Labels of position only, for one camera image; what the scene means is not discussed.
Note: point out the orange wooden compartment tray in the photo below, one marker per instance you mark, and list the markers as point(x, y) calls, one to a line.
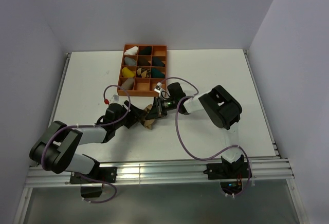
point(143, 87)

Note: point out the dark brown rolled sock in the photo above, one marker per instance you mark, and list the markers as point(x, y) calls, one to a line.
point(144, 61)

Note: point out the teal rolled sock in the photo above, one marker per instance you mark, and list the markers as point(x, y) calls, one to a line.
point(158, 62)
point(157, 74)

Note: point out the teal rolled sock lower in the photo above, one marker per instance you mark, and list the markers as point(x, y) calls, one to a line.
point(157, 74)

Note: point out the aluminium table frame rail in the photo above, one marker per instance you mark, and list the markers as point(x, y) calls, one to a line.
point(161, 173)

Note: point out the dark green rolled sock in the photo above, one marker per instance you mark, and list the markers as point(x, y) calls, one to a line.
point(145, 50)

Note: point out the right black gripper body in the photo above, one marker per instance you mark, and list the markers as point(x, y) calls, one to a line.
point(163, 106)

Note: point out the argyle rolled sock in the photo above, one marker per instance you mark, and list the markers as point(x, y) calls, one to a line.
point(142, 72)

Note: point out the tan sock with maroon cuff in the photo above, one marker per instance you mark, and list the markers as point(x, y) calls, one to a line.
point(128, 84)

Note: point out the teal rolled sock upper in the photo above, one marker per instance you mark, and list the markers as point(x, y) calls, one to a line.
point(158, 62)

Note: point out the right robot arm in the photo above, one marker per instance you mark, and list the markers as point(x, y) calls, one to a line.
point(221, 107)

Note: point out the yellow rolled sock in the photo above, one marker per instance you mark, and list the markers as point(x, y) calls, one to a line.
point(128, 72)

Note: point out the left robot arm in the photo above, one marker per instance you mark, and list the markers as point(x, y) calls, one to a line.
point(56, 148)

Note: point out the grey rolled sock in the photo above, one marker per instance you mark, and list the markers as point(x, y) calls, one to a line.
point(130, 61)

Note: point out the white rolled sock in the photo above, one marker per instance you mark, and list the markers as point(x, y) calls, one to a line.
point(132, 51)

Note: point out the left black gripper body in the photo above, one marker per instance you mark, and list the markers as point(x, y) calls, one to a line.
point(128, 119)

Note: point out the brown argyle sock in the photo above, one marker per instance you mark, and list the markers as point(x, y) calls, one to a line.
point(147, 123)

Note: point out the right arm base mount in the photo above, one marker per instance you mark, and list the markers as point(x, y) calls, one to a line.
point(215, 171)

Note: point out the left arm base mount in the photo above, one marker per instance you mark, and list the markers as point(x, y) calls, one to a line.
point(92, 185)

